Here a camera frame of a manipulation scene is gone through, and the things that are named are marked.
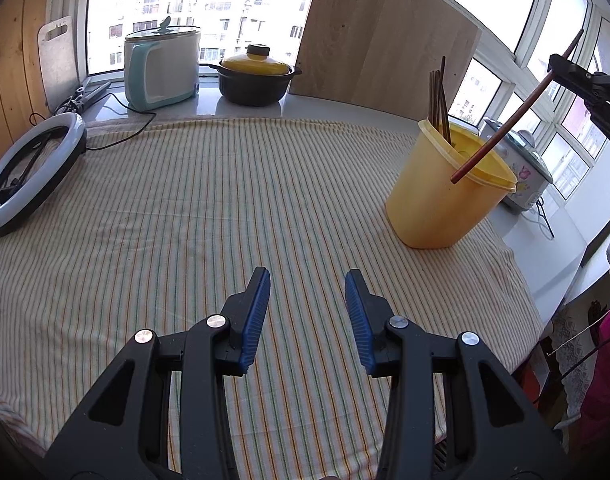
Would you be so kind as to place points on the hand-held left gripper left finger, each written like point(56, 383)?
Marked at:
point(255, 320)

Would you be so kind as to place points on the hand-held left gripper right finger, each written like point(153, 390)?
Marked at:
point(360, 320)

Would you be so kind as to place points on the yellow plastic container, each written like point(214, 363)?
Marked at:
point(430, 210)

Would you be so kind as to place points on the dark brown chopstick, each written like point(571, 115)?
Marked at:
point(430, 95)
point(442, 90)

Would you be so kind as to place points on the floral white slow cooker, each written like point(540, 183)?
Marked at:
point(525, 175)

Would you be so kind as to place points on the striped tablecloth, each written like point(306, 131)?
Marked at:
point(185, 210)

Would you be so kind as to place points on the white lace cloth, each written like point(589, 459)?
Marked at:
point(575, 360)

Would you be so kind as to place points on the light wooden board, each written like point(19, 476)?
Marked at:
point(385, 35)

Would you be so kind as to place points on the black casserole yellow lid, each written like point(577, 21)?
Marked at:
point(255, 90)

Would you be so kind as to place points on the person's pink clothing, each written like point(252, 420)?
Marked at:
point(605, 390)

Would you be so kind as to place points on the white teal electric pot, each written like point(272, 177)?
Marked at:
point(170, 75)

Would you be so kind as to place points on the white cutting board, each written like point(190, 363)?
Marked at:
point(60, 70)

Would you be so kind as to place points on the brown wooden plank board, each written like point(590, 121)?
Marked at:
point(15, 60)

